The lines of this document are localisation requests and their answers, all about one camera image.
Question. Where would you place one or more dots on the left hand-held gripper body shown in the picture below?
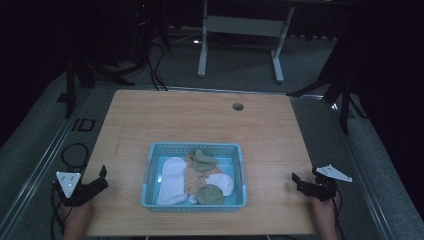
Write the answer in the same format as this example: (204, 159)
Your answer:
(69, 183)

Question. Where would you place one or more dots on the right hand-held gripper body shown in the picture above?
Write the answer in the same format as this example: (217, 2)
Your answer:
(321, 188)

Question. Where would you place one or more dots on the person's right hand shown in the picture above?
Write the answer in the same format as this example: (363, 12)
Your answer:
(326, 207)

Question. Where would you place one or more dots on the person's left hand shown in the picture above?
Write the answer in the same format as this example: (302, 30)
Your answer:
(78, 210)

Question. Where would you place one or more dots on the light blue plastic basket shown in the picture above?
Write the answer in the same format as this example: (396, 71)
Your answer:
(153, 166)

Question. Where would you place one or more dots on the long white sock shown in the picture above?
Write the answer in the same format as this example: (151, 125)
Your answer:
(172, 181)

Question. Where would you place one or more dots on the short white sock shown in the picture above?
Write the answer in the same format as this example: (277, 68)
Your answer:
(221, 182)

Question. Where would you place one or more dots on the green sock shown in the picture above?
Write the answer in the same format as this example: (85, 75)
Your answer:
(210, 195)
(202, 161)

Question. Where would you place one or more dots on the black tripod stand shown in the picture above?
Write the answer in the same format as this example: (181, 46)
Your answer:
(70, 86)
(345, 100)

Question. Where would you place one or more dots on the round table grommet hole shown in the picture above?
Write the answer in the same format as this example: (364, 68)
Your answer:
(238, 107)

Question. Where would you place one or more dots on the peach sock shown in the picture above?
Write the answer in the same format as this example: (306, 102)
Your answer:
(195, 181)

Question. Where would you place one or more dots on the metal floor rail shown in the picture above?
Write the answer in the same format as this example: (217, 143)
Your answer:
(40, 170)
(363, 173)

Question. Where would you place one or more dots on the black rectangular floor bracket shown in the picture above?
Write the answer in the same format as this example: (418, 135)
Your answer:
(83, 124)

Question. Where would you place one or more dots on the white desk frame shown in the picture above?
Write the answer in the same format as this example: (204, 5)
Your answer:
(245, 26)

